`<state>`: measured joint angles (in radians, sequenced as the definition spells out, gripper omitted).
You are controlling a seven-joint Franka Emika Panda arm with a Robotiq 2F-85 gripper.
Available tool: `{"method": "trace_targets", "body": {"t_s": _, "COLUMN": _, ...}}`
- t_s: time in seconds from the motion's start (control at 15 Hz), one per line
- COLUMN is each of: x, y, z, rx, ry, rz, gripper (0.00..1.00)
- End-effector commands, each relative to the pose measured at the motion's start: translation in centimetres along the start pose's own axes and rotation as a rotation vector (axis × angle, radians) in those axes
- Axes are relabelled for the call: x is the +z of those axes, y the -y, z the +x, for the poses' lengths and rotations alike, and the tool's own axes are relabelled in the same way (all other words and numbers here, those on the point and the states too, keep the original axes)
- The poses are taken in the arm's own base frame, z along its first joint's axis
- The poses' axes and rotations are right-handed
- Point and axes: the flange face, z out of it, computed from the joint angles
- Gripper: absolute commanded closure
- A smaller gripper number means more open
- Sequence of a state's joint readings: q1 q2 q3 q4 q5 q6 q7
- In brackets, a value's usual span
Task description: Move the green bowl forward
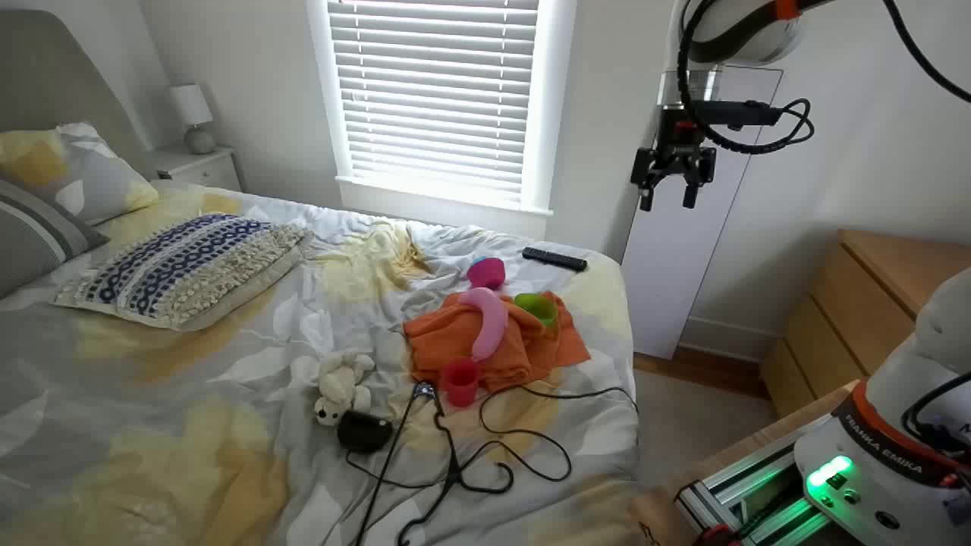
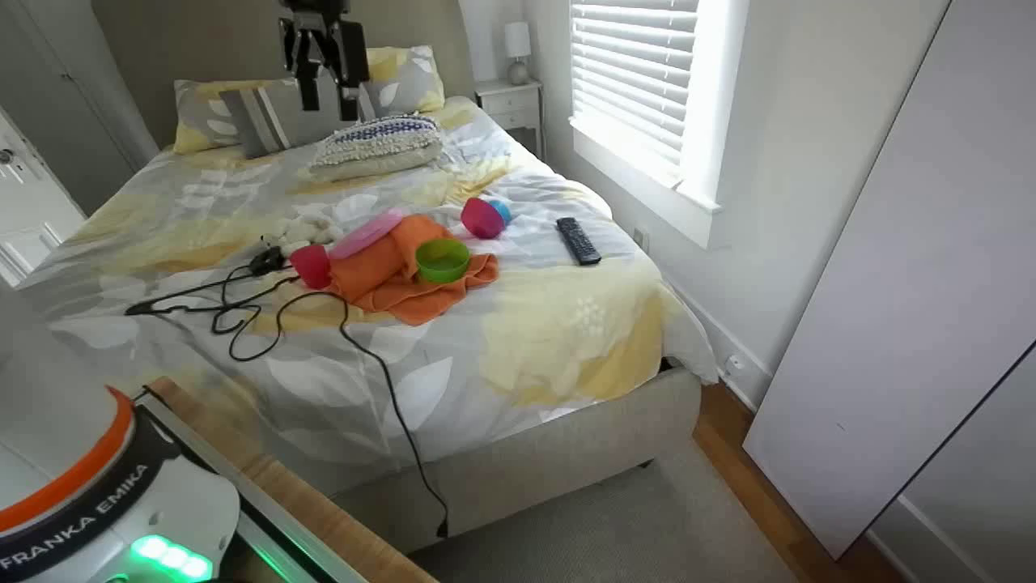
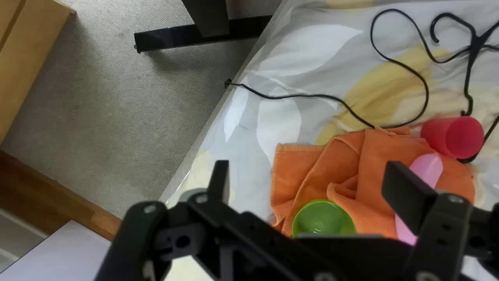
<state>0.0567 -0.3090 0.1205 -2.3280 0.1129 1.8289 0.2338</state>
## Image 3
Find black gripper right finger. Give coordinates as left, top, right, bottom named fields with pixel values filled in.
left=382, top=161, right=436, bottom=234

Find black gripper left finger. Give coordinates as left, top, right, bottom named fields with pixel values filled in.
left=207, top=159, right=229, bottom=203

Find pink curved plastic toy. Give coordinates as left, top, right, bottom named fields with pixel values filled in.
left=394, top=153, right=442, bottom=245

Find orange cloth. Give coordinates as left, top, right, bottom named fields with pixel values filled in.
left=269, top=127, right=477, bottom=241

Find red plastic cup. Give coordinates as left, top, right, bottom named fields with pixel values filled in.
left=419, top=117, right=485, bottom=159

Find white yellow floral bedspread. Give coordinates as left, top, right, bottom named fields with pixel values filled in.
left=162, top=0, right=499, bottom=220

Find black clothes hanger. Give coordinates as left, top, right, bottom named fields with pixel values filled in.
left=428, top=13, right=499, bottom=117

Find black metal stand base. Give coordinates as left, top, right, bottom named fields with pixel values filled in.
left=134, top=0, right=271, bottom=53

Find wooden dresser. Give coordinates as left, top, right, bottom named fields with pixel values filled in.
left=0, top=0, right=74, bottom=142

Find black cable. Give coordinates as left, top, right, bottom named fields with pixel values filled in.
left=224, top=8, right=494, bottom=131

